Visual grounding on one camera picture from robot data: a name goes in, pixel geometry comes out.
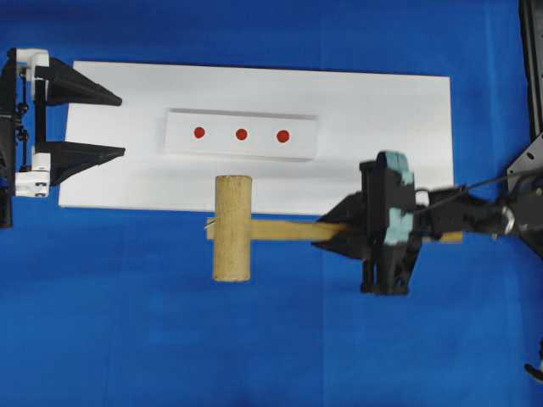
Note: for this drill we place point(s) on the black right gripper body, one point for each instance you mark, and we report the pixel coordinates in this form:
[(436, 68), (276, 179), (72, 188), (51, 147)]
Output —
[(392, 252)]

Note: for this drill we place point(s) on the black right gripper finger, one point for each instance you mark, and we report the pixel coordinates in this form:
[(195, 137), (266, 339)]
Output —
[(350, 247), (352, 210)]

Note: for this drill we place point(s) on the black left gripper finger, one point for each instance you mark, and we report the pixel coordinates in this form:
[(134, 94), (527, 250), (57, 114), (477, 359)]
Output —
[(66, 85), (70, 158)]

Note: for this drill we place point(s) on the wooden mallet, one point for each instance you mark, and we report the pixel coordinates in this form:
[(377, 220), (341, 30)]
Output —
[(232, 230)]

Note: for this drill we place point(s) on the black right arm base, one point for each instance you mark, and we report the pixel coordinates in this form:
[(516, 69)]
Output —
[(524, 187)]

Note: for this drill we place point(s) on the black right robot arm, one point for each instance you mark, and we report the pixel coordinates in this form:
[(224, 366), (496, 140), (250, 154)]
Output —
[(455, 210)]

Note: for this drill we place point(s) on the white foam board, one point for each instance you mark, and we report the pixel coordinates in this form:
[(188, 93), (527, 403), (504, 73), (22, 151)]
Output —
[(300, 135)]

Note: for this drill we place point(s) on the wrist camera with teal padding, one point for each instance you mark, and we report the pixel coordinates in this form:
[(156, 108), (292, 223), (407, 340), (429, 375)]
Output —
[(388, 184)]

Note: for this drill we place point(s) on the black frame rail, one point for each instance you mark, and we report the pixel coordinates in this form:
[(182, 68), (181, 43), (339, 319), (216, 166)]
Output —
[(530, 14)]

